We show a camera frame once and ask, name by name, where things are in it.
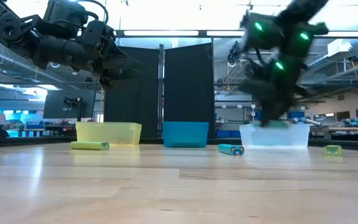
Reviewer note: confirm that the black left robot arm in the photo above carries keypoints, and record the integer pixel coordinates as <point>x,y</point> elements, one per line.
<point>5,25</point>

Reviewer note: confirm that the yellow translucent plastic bin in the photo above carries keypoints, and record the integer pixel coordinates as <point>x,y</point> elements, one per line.
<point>109,133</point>

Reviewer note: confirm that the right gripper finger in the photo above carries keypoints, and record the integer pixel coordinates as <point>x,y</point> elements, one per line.
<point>266,113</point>
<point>281,112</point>

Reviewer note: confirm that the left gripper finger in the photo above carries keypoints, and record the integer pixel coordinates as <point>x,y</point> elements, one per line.
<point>126,63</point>
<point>112,77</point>

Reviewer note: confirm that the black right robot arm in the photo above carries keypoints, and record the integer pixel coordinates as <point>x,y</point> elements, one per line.
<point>291,31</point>

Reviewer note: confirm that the green rectangular block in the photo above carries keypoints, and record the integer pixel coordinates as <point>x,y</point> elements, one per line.
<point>87,145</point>
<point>332,150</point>

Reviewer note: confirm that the blue bin storage shelf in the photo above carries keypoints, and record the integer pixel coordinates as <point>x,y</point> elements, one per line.
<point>297,114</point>

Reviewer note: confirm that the black folding room divider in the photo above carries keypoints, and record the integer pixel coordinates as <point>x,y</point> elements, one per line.
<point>191,93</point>

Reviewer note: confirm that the blue plastic bin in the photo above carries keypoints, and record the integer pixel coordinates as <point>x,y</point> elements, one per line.
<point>185,134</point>

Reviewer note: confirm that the clear plastic bin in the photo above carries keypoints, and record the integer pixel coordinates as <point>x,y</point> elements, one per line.
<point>291,137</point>

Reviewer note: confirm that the dark computer monitor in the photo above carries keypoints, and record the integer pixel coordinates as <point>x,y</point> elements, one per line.
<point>54,104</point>

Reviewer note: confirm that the black camera stand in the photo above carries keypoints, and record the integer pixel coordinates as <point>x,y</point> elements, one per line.
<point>79,109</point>

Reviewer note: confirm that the wooden workbench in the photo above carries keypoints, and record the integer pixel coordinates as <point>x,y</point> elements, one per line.
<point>346,128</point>

